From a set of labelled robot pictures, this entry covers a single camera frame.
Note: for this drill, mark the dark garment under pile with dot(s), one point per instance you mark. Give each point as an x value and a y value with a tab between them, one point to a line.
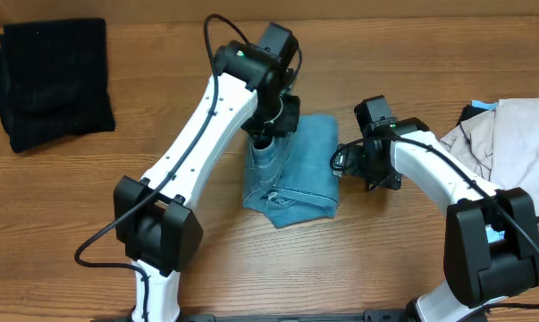
468	112

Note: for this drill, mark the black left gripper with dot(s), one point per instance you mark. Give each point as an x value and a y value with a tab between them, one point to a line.
290	123

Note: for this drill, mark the pale pink garment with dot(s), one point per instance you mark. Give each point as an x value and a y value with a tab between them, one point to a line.
501	145

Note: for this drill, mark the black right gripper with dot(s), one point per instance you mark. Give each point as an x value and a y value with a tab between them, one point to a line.
374	170

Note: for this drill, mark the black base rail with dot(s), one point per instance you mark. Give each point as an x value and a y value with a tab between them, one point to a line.
291	317

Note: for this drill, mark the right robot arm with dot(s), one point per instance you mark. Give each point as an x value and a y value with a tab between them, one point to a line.
491	247

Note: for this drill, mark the light blue denim jeans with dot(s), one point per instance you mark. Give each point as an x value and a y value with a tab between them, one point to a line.
290	180

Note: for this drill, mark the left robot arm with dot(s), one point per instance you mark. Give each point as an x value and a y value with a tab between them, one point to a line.
249	90

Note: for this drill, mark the black folded knit garment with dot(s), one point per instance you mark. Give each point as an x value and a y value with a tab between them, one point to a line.
53	81

